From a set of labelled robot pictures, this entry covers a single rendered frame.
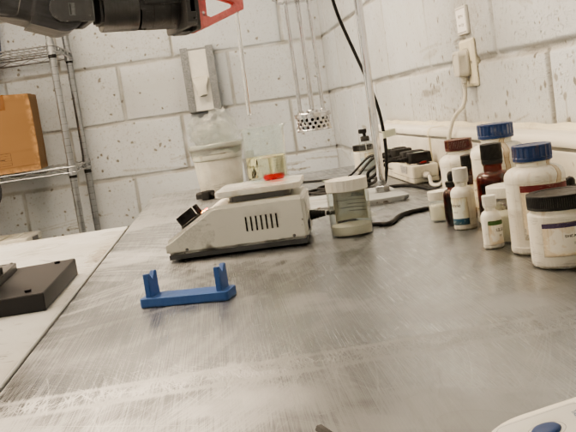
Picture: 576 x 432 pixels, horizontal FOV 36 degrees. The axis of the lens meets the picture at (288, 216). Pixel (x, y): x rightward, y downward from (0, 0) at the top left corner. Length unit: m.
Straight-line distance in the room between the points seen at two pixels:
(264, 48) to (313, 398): 3.12
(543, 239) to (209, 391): 0.39
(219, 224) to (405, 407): 0.70
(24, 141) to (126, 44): 0.62
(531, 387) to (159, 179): 3.16
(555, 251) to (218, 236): 0.51
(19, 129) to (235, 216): 2.21
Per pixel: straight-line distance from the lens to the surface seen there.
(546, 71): 1.34
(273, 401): 0.60
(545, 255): 0.89
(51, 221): 3.73
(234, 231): 1.22
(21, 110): 3.37
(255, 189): 1.21
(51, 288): 1.10
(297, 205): 1.21
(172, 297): 0.95
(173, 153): 3.65
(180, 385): 0.67
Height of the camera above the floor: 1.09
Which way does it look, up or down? 7 degrees down
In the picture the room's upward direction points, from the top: 8 degrees counter-clockwise
